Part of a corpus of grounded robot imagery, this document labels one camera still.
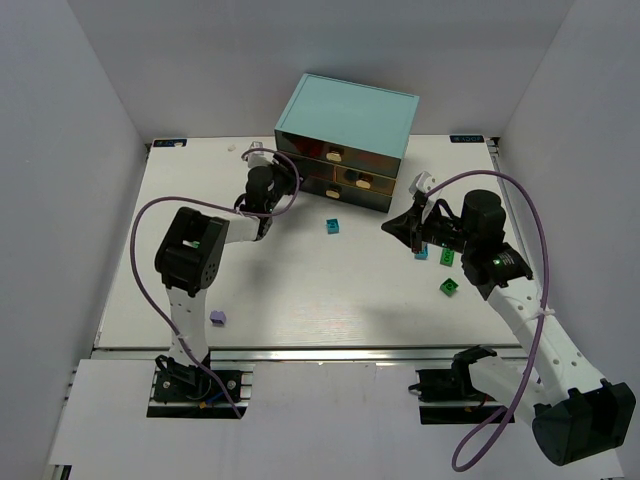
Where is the small clear drawer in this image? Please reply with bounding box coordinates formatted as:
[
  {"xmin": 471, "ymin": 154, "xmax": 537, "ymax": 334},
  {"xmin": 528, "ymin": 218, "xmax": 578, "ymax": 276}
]
[
  {"xmin": 334, "ymin": 166, "xmax": 396, "ymax": 197},
  {"xmin": 291, "ymin": 155, "xmax": 334, "ymax": 182}
]

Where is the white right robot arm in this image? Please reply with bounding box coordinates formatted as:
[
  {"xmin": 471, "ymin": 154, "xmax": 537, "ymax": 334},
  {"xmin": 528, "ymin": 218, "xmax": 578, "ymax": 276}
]
[{"xmin": 382, "ymin": 190, "xmax": 636, "ymax": 466}]

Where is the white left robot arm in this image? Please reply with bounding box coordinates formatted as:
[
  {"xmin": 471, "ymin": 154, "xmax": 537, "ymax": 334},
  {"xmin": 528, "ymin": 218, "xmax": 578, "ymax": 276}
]
[{"xmin": 154, "ymin": 163, "xmax": 303, "ymax": 368}]

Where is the long green lego brick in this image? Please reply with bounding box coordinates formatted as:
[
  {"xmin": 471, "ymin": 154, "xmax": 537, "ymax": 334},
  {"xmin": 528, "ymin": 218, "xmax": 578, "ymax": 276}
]
[{"xmin": 440, "ymin": 248, "xmax": 455, "ymax": 267}]

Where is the long teal lego brick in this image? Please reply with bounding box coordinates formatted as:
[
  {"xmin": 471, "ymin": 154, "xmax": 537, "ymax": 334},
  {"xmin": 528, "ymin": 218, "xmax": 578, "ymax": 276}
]
[{"xmin": 414, "ymin": 245, "xmax": 429, "ymax": 260}]

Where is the dark bottom drawer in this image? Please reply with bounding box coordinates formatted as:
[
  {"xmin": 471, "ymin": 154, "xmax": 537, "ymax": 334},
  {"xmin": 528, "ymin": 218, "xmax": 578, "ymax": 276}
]
[{"xmin": 301, "ymin": 177, "xmax": 392, "ymax": 213}]

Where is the green lego cube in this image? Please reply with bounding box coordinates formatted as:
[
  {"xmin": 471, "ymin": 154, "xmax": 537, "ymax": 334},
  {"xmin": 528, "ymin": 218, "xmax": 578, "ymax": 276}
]
[{"xmin": 439, "ymin": 278, "xmax": 459, "ymax": 297}]

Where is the small teal lego cube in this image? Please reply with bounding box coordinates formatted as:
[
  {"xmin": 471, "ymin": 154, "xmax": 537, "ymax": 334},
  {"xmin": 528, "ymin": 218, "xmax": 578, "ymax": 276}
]
[{"xmin": 326, "ymin": 219, "xmax": 340, "ymax": 235}]

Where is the right blue corner label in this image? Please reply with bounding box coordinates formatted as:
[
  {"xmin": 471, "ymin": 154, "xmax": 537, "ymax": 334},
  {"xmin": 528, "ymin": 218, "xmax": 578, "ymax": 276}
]
[{"xmin": 449, "ymin": 135, "xmax": 485, "ymax": 144}]

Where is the blue corner label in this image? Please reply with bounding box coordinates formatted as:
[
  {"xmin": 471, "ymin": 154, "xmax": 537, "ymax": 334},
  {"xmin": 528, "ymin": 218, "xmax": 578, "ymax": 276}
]
[
  {"xmin": 152, "ymin": 138, "xmax": 187, "ymax": 148},
  {"xmin": 449, "ymin": 135, "xmax": 485, "ymax": 144}
]

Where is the teal drawer cabinet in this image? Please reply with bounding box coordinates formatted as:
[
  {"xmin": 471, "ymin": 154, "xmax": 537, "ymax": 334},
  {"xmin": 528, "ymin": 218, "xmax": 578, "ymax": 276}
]
[{"xmin": 273, "ymin": 73, "xmax": 420, "ymax": 214}]

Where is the left blue corner label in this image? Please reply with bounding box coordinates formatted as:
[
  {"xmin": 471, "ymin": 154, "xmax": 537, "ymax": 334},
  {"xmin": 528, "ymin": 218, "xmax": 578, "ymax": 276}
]
[{"xmin": 152, "ymin": 138, "xmax": 187, "ymax": 148}]

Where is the lilac lego brick front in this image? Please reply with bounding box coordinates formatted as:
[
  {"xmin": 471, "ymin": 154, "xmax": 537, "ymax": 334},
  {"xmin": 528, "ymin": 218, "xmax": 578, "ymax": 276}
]
[{"xmin": 209, "ymin": 310, "xmax": 227, "ymax": 326}]

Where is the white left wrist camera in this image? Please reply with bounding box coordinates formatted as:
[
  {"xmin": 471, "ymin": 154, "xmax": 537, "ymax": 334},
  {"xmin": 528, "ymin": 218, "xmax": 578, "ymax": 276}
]
[{"xmin": 243, "ymin": 141, "xmax": 271, "ymax": 169}]

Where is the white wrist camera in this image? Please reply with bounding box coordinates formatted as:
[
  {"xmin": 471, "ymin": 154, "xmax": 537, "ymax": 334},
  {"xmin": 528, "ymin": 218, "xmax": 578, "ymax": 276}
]
[
  {"xmin": 409, "ymin": 171, "xmax": 440, "ymax": 212},
  {"xmin": 243, "ymin": 141, "xmax": 271, "ymax": 169}
]

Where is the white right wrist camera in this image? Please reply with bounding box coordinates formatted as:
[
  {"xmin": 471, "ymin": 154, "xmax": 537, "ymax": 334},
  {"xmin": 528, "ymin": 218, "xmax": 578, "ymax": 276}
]
[{"xmin": 409, "ymin": 171, "xmax": 440, "ymax": 212}]

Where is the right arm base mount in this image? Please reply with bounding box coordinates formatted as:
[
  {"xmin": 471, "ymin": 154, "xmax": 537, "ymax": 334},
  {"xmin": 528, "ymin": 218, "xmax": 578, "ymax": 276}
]
[{"xmin": 408, "ymin": 346, "xmax": 503, "ymax": 425}]

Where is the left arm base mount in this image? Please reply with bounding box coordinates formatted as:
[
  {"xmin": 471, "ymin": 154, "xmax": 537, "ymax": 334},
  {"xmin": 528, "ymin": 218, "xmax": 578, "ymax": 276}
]
[{"xmin": 146, "ymin": 355, "xmax": 253, "ymax": 420}]

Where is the aluminium table front rail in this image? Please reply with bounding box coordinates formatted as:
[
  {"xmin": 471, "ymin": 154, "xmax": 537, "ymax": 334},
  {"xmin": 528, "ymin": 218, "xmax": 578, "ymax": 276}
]
[{"xmin": 90, "ymin": 346, "xmax": 527, "ymax": 362}]

